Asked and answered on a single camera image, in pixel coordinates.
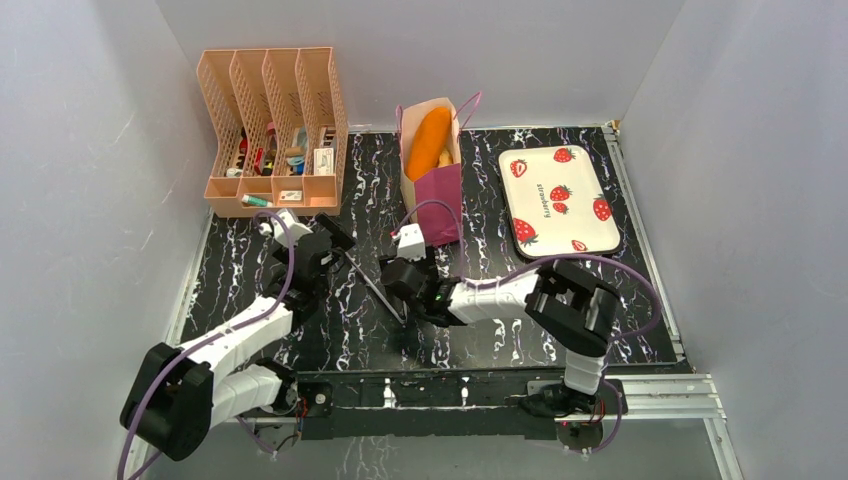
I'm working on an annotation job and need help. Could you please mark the metal tongs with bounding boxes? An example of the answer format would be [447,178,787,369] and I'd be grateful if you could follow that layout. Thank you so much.
[345,253,405,325]

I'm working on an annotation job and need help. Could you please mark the pink and tan paper bag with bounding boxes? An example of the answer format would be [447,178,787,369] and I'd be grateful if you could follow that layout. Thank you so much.
[395,91,482,246]

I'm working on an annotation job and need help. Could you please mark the long orange fake baguette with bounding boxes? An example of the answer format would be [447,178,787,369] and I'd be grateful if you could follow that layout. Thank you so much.
[405,107,452,182]

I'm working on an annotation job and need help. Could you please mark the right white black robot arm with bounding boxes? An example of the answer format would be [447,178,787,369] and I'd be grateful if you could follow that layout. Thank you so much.
[380,257,619,417]

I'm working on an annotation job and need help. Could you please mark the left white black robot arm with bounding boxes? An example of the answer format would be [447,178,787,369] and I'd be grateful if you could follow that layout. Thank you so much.
[119,210,355,461]

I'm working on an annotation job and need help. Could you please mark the small yellow fake bread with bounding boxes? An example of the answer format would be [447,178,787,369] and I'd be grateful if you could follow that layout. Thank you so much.
[437,150,454,168]

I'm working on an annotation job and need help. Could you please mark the green white tube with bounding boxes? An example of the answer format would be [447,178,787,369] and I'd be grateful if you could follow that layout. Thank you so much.
[241,194,273,208]

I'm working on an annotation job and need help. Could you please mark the small white box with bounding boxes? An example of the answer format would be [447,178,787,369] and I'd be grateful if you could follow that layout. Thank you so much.
[313,147,335,176]

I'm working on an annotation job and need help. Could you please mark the red bottle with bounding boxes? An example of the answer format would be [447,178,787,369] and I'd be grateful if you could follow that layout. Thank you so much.
[266,121,277,151]

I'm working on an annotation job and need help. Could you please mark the peach plastic file organizer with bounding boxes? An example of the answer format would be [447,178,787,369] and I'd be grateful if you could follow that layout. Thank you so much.
[197,47,349,218]

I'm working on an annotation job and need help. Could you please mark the white strawberry print tray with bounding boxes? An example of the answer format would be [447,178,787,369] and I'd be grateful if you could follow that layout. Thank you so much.
[498,145,621,259]

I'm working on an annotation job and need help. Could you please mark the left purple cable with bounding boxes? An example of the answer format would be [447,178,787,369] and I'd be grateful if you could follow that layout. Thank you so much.
[117,210,297,480]

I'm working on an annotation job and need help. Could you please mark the purple cable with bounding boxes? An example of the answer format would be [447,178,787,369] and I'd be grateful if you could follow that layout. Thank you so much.
[394,199,664,456]
[117,210,297,480]

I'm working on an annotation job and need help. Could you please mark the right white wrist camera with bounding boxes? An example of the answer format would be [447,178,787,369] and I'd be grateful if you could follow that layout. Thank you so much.
[391,223,426,261]

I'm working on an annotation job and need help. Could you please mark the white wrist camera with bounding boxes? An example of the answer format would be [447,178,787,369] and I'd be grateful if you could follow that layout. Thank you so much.
[391,223,426,261]
[259,209,313,247]

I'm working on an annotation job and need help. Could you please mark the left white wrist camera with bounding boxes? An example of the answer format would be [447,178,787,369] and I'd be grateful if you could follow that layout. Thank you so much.
[259,209,313,247]

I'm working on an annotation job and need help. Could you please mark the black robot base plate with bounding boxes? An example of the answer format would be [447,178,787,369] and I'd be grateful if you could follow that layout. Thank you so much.
[296,367,629,441]

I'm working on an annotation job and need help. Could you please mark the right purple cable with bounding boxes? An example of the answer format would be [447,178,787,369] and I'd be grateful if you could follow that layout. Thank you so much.
[394,199,664,456]

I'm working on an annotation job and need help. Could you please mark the aluminium frame rail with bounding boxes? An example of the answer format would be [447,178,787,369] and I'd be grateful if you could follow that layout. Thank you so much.
[117,374,745,480]

